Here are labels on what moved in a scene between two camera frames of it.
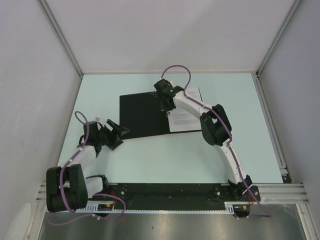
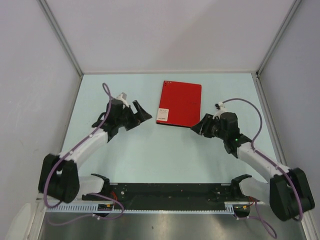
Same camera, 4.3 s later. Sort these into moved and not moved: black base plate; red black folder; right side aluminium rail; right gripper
Moved: right gripper; red black folder
Not moved: right side aluminium rail; black base plate
